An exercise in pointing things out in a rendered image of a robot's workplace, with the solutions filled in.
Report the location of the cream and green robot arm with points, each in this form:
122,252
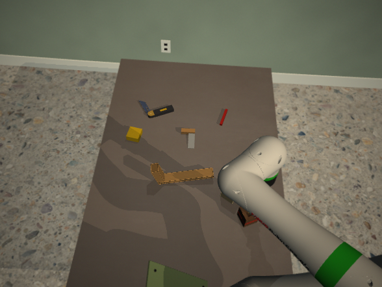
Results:
331,262

